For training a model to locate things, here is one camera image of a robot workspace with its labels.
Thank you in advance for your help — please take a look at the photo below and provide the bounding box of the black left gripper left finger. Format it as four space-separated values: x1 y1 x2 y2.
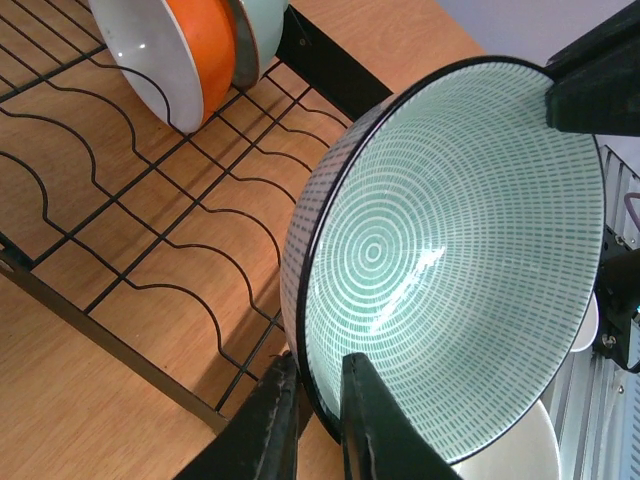
176 353 299 480

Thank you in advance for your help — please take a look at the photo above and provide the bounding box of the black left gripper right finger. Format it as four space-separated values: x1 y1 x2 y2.
340 352 459 479

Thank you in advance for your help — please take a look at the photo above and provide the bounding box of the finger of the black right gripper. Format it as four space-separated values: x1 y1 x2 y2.
545 4 639 136

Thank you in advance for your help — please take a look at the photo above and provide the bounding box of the green patterned bowl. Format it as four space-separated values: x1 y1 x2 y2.
280 56 605 464

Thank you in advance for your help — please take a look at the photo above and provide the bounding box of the plain mint green bowl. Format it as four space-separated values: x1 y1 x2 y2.
229 0 289 90

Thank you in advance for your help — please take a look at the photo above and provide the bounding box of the orange bowl white inside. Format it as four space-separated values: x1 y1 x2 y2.
89 0 235 133

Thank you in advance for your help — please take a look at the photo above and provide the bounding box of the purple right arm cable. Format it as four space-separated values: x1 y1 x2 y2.
624 189 640 229

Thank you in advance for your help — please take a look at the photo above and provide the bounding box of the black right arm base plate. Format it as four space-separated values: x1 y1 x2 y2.
593 226 639 374

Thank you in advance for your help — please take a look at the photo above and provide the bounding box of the black wire dish rack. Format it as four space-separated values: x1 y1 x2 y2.
1 1 389 432

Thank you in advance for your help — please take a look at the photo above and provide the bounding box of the aluminium rail frame front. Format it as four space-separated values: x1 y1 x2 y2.
543 145 639 479

